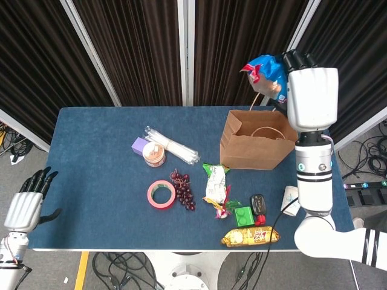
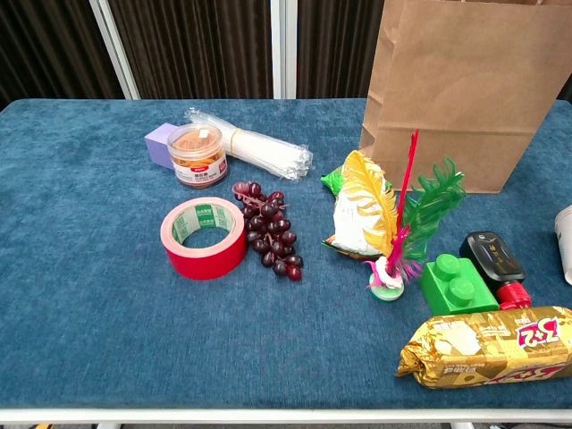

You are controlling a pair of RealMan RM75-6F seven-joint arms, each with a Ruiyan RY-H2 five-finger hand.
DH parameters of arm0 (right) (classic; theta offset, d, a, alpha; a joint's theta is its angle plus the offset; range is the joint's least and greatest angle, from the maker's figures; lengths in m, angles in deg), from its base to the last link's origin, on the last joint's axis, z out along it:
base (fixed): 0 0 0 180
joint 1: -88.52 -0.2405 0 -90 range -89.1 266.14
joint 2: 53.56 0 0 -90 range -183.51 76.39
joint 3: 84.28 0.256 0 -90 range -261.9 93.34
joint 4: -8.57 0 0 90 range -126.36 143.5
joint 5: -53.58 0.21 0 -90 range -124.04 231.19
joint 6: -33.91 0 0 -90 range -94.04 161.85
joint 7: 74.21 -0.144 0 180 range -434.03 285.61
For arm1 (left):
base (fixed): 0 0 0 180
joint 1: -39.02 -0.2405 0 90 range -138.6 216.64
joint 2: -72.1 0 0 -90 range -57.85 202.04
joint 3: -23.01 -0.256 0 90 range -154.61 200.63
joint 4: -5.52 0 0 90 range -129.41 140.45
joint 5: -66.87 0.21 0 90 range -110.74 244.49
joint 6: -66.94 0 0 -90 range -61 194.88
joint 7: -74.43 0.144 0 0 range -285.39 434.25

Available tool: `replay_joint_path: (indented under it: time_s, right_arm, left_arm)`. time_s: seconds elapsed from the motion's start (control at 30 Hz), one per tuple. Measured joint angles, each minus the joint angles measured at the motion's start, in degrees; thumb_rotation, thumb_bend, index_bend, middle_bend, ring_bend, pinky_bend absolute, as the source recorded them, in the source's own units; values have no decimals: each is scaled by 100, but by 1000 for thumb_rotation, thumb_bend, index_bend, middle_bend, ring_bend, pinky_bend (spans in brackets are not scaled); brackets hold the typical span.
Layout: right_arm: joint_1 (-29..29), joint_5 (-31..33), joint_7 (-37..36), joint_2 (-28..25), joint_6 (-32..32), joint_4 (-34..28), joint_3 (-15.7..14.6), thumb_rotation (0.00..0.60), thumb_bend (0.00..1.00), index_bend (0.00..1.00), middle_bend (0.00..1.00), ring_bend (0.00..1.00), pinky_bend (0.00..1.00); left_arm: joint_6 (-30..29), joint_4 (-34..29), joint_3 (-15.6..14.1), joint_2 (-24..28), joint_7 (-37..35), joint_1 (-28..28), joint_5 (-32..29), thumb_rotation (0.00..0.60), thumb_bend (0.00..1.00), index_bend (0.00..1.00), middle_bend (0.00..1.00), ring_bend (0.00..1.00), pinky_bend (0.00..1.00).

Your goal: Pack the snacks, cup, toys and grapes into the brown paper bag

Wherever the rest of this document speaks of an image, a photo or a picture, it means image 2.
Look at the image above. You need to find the white green snack packet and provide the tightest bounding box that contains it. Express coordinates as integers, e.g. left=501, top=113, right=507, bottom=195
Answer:
left=320, top=161, right=394, bottom=261

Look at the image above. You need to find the white paper cup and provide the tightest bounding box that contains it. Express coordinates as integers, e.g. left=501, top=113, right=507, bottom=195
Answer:
left=553, top=205, right=572, bottom=286

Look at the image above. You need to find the white partition frame post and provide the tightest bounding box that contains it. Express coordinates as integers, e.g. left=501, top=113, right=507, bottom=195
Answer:
left=88, top=0, right=141, bottom=101
left=269, top=0, right=299, bottom=100

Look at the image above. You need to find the purple plastic grape bunch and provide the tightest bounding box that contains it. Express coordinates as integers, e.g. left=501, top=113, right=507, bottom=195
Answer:
left=231, top=181, right=305, bottom=282

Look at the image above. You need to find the dark corrugated partition panel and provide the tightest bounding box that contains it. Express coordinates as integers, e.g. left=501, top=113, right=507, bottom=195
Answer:
left=297, top=0, right=385, bottom=100
left=0, top=0, right=125, bottom=111
left=108, top=0, right=273, bottom=100

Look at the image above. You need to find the brown paper carrier bag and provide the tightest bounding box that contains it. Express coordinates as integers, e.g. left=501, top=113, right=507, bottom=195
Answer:
left=359, top=0, right=572, bottom=194

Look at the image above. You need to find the red tape roll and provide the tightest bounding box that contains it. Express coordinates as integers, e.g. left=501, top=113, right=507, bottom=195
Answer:
left=159, top=197, right=248, bottom=282

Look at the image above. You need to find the gold biscuit package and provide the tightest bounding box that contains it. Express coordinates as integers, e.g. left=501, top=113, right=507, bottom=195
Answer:
left=396, top=305, right=572, bottom=390

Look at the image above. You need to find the green toy building brick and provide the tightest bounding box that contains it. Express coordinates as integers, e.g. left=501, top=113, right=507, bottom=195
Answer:
left=419, top=253, right=501, bottom=316

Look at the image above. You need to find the purple cube block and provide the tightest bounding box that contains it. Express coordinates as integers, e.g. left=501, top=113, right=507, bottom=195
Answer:
left=143, top=122, right=180, bottom=170

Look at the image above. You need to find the black bottle red cap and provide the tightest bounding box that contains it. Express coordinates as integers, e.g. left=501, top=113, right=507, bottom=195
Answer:
left=458, top=231, right=533, bottom=310

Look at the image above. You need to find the bundle of wrapped straws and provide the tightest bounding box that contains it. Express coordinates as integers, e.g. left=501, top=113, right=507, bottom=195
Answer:
left=183, top=106, right=314, bottom=181

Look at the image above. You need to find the blue table cloth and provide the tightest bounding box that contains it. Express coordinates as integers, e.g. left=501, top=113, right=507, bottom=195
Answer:
left=0, top=97, right=572, bottom=410

